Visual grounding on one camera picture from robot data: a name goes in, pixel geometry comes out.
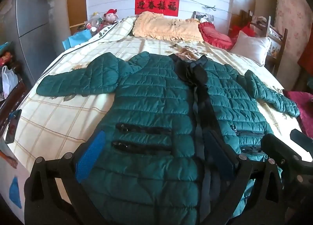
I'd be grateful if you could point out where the wooden door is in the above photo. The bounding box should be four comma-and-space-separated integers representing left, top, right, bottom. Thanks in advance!
67, 0, 88, 35

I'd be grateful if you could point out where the yellow fringed pillow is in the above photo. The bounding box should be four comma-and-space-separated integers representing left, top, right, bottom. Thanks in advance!
133, 11, 204, 42

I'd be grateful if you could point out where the framed photo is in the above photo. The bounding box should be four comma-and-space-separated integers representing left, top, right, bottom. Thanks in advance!
193, 11, 215, 23

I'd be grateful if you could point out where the red wall banner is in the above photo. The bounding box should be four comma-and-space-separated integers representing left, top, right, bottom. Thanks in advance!
135, 0, 180, 16

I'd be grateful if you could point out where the black smartphone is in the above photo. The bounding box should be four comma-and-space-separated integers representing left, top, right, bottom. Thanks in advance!
5, 109, 22, 144

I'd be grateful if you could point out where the red cloth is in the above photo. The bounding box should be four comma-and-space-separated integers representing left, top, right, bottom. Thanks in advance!
228, 25, 256, 37

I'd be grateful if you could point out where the grey refrigerator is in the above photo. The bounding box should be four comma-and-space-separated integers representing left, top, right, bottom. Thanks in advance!
0, 0, 71, 88

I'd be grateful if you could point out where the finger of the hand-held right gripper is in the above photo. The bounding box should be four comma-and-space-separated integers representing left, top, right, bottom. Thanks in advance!
261, 133, 295, 167
290, 129, 313, 163

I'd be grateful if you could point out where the plush toy with red hat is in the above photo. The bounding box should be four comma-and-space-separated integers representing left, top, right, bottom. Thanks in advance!
104, 9, 119, 25

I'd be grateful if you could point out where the blue bag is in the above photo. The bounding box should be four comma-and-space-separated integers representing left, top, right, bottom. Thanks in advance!
62, 30, 92, 50

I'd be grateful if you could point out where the cluster of plastic bottles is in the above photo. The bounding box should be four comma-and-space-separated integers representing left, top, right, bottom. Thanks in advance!
84, 12, 105, 32

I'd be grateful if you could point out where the wooden chair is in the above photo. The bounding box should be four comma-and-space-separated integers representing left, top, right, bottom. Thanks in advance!
249, 16, 288, 75

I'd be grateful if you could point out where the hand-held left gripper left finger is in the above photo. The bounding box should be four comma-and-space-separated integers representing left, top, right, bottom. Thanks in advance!
24, 131, 108, 225

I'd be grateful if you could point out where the white pillow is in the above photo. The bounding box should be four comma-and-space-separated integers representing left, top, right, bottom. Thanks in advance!
230, 30, 272, 66

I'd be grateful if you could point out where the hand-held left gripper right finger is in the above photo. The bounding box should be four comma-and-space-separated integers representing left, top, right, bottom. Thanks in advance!
204, 131, 290, 225

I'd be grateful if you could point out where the pink blanket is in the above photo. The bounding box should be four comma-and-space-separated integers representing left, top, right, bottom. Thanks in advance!
286, 90, 313, 138

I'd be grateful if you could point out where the white plastic bag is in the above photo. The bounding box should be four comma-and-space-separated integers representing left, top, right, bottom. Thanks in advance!
1, 65, 19, 100

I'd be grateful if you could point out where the bed with floral checked sheet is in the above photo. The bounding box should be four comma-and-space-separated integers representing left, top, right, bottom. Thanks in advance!
0, 16, 306, 218

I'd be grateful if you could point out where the red heart-shaped cushion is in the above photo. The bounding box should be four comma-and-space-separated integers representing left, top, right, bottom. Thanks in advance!
198, 22, 234, 50

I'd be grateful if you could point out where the green quilted jacket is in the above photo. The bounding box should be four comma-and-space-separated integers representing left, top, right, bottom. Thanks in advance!
36, 52, 301, 225

